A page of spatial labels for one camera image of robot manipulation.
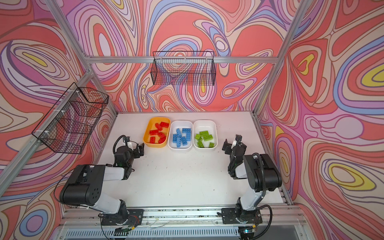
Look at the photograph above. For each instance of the right white plastic bin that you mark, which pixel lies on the right white plastic bin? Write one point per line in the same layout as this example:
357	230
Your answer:
205	125

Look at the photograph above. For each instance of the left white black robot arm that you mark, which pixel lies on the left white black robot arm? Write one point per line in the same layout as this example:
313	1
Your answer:
84	187

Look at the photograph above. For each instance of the green lego cluster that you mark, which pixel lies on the green lego cluster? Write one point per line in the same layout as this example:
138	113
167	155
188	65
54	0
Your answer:
200	144

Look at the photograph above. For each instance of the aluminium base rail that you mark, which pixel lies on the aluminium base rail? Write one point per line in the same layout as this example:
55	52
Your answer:
199	216

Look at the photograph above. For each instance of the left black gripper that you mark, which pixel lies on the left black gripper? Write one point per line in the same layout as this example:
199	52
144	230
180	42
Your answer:
135	151

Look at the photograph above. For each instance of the yellow plastic bin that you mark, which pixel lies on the yellow plastic bin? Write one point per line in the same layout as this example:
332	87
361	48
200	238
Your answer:
151	126

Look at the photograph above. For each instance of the lone green lego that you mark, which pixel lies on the lone green lego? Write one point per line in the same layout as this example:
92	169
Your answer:
198	137

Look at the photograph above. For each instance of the middle white plastic bin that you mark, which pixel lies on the middle white plastic bin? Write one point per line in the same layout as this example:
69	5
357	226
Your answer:
179	125

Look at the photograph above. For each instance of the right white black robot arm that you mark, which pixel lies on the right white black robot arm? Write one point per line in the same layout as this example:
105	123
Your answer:
262	175

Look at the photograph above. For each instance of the blue lego pair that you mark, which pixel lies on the blue lego pair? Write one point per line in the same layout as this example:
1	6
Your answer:
179	133

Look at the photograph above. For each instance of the white plastic bin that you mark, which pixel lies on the white plastic bin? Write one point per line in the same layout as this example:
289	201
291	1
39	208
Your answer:
179	125
205	125

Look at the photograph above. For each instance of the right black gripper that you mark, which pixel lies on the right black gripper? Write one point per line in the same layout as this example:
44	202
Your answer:
227	146

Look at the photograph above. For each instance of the red double lego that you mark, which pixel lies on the red double lego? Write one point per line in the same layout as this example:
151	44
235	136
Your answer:
153	132

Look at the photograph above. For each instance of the back black wire basket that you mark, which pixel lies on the back black wire basket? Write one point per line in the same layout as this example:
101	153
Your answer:
183	68

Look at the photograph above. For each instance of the extra blue lego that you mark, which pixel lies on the extra blue lego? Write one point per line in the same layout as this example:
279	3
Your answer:
188	137

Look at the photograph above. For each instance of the left black wire basket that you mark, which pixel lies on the left black wire basket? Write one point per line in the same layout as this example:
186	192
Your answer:
73	121

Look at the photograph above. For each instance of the black wire basket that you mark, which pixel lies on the black wire basket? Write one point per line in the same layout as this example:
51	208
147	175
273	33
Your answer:
183	68
73	121

